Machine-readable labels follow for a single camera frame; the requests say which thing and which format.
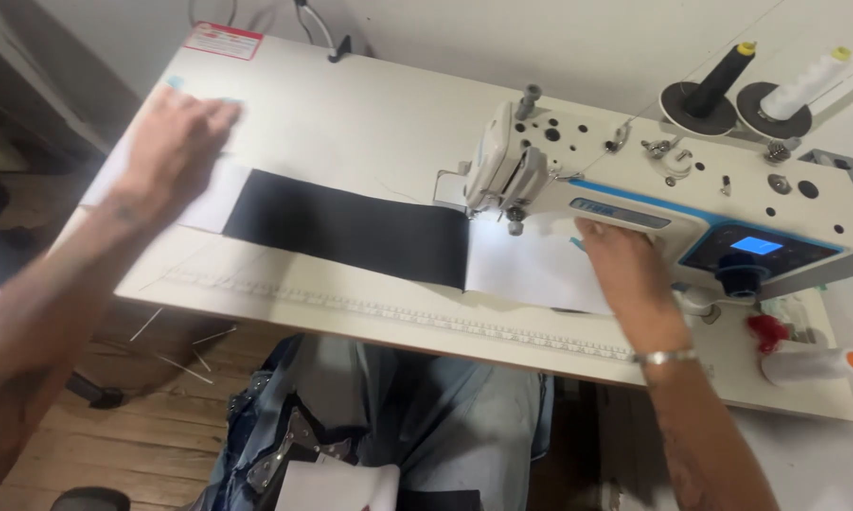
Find person's right hand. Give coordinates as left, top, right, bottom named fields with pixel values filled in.
left=574, top=216, right=684, bottom=325

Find person's left hand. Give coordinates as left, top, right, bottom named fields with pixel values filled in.
left=117, top=88, right=244, bottom=214

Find large white fabric piece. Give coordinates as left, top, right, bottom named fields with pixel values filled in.
left=80, top=84, right=255, bottom=236

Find small white fabric piece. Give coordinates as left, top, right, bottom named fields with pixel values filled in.
left=464, top=211, right=615, bottom=317

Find red and white sticker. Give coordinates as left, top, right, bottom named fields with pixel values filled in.
left=182, top=20, right=265, bottom=62

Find black fabric piece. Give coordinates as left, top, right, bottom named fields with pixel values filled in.
left=222, top=168, right=471, bottom=291

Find dark furniture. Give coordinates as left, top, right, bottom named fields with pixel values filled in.
left=0, top=0, right=145, bottom=288

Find measuring tape strip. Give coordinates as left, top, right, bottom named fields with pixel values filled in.
left=162, top=268, right=635, bottom=364

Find black chair base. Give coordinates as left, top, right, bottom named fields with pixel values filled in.
left=49, top=370, right=132, bottom=511

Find person's blue jeans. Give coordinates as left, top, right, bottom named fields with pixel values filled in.
left=203, top=334, right=557, bottom=511

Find white and blue sewing machine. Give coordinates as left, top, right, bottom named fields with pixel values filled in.
left=432, top=84, right=853, bottom=325

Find thread stand with black discs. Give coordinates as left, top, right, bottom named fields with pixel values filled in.
left=658, top=79, right=815, bottom=141

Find black thread cone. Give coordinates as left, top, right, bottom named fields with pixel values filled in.
left=682, top=41, right=758, bottom=120

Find white thread cone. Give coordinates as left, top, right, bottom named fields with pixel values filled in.
left=759, top=46, right=853, bottom=123

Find red thread tuft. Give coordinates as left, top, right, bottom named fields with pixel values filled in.
left=746, top=314, right=791, bottom=356

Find clear plastic container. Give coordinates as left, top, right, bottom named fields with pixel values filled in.
left=759, top=294, right=819, bottom=346

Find white spool with orange cap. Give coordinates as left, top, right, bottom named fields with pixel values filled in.
left=760, top=344, right=853, bottom=388

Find black lamp clamp with cable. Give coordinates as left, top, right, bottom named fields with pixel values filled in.
left=293, top=0, right=354, bottom=64

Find silver bracelet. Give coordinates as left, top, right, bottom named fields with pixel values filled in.
left=631, top=348, right=699, bottom=367

